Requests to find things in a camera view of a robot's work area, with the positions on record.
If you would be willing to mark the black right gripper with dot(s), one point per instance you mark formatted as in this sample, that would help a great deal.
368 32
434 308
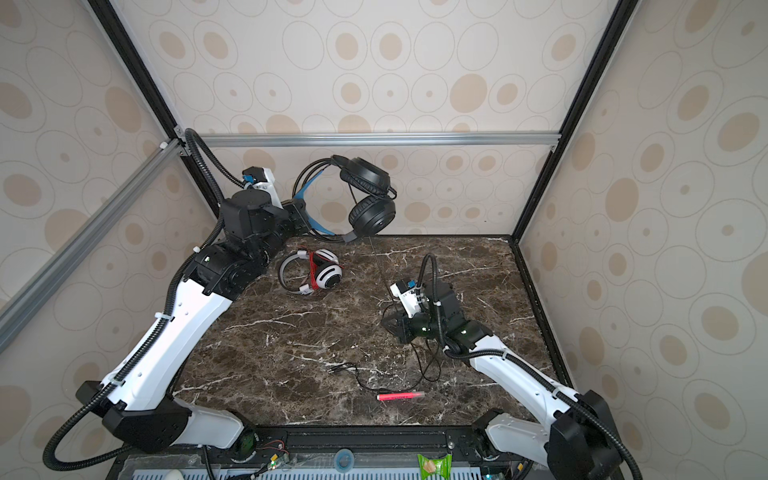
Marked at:
401 329

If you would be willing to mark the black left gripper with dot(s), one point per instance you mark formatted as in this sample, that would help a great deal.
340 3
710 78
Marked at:
299 213

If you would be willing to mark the white black headphones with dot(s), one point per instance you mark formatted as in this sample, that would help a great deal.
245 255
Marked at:
325 272

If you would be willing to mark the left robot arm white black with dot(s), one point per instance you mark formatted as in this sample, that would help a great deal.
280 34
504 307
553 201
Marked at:
135 401

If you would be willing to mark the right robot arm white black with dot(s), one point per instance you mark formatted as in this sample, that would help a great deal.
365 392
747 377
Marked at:
573 434

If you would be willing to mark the pink marker pen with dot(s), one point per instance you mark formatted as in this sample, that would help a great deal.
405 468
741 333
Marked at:
385 397

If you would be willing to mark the green snack packet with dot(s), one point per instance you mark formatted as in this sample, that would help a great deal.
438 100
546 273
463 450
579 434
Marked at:
430 468

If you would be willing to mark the blue tape roll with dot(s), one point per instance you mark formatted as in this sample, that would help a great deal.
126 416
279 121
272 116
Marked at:
344 461

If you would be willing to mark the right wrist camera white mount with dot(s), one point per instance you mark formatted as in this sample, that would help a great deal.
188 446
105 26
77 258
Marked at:
410 296

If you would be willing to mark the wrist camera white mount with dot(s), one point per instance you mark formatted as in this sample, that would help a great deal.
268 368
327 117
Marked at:
410 296
261 179

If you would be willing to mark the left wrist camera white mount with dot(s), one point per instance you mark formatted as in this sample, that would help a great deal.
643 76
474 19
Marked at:
261 179

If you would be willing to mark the aluminium back rail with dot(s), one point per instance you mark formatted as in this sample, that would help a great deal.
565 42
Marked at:
382 139

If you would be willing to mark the aluminium rail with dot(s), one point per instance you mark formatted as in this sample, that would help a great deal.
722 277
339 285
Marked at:
25 305
382 139

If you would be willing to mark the black corner frame post left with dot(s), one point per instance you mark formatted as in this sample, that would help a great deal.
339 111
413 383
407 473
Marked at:
107 18

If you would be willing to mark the black corner frame post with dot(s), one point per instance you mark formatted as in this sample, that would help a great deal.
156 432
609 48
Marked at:
606 47
107 18

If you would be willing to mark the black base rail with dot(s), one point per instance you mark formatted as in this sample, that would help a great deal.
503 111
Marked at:
307 452

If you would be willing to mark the aluminium left rail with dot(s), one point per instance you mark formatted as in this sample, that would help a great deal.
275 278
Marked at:
25 305

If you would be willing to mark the black corner frame post right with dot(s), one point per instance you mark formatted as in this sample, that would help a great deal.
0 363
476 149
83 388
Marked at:
606 47

